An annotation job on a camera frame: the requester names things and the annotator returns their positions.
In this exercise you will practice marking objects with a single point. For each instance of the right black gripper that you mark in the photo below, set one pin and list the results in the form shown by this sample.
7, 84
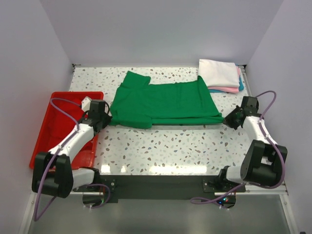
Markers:
227, 120

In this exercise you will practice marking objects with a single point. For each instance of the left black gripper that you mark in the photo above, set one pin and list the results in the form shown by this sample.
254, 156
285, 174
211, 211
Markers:
107, 120

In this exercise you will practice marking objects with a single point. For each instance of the green t shirt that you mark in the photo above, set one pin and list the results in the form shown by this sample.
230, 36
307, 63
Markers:
140, 104

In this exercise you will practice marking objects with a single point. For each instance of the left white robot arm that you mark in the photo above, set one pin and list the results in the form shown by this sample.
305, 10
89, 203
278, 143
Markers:
53, 173

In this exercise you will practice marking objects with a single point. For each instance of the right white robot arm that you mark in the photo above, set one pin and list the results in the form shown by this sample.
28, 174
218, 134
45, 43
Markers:
233, 173

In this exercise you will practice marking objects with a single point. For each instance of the folded pink t shirt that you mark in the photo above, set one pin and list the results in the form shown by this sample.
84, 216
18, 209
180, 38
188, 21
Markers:
229, 89

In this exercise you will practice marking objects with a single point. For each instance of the folded teal t shirt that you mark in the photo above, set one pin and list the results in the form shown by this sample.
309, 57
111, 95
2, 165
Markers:
240, 83

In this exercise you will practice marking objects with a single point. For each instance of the red plastic bin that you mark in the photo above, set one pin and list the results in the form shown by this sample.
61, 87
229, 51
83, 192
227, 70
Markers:
86, 156

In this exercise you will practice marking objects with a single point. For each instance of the folded white t shirt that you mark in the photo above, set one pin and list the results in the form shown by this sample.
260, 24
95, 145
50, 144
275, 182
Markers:
218, 74

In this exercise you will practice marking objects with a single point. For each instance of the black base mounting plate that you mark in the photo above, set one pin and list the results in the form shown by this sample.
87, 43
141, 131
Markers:
158, 187

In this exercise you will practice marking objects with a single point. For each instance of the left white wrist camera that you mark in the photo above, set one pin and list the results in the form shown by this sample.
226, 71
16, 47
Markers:
85, 104

